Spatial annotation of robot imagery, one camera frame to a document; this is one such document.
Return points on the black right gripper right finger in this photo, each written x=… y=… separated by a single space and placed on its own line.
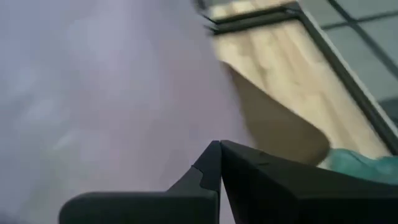
x=295 y=196

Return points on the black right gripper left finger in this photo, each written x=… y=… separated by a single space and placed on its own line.
x=186 y=202

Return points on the teal trash bag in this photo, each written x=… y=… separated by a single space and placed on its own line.
x=363 y=166

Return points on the black aluminium table frame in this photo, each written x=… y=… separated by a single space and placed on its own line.
x=351 y=77

